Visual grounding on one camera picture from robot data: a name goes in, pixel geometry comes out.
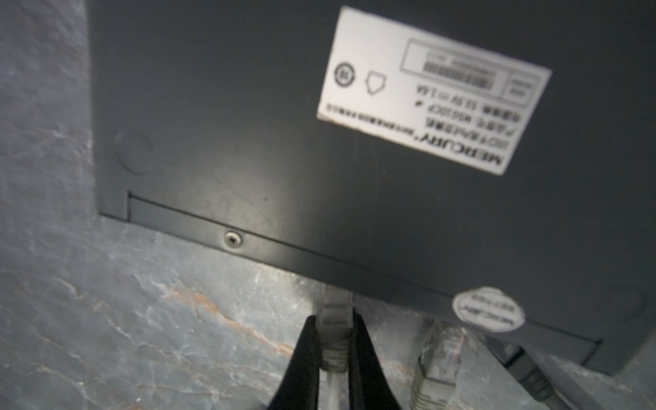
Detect black ethernet cable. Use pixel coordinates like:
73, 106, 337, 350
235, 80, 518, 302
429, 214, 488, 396
483, 335, 575, 410

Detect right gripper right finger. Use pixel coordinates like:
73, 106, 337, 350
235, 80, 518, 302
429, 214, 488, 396
348, 312, 401, 410

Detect large black network switch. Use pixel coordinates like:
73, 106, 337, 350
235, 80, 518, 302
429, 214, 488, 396
86, 1, 655, 374

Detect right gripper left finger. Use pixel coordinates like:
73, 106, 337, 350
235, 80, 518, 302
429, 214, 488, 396
268, 315, 322, 410

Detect grey ethernet cable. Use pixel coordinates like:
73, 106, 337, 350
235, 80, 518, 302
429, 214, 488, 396
409, 319, 466, 410
314, 284, 355, 410

